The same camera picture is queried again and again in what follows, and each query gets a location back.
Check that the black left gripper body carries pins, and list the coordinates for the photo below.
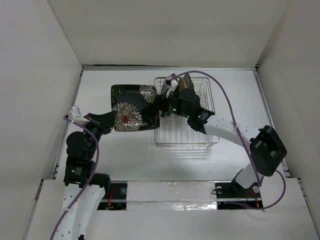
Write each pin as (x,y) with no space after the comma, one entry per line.
(97,129)

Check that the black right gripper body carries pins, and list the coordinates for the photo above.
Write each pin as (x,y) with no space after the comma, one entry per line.
(173,106)

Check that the cream plate brown rim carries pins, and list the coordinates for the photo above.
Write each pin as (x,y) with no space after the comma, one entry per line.
(188,83)

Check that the black floral square plate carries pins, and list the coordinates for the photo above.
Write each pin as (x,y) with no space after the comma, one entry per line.
(135,106)

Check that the grey reindeer round plate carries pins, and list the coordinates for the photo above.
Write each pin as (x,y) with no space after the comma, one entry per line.
(165,87)

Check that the beige leaf pattern plate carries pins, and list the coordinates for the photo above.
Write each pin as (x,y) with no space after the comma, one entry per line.
(180,85)

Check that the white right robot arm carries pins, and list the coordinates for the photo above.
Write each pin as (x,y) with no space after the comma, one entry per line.
(263,146)

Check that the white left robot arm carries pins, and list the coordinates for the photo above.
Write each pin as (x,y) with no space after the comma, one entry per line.
(84,188)

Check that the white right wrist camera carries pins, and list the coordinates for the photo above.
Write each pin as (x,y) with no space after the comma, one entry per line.
(174,83)

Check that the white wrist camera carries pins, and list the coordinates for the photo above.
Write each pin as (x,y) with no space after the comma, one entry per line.
(174,83)
(77,112)

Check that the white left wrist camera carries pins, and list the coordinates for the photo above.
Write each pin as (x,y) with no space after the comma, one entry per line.
(77,112)

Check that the steel wire dish rack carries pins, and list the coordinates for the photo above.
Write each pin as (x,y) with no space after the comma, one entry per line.
(174,132)

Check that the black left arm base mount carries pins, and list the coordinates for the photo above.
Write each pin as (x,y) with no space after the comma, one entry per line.
(116,200)

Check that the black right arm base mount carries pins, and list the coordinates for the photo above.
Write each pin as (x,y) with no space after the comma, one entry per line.
(231,196)

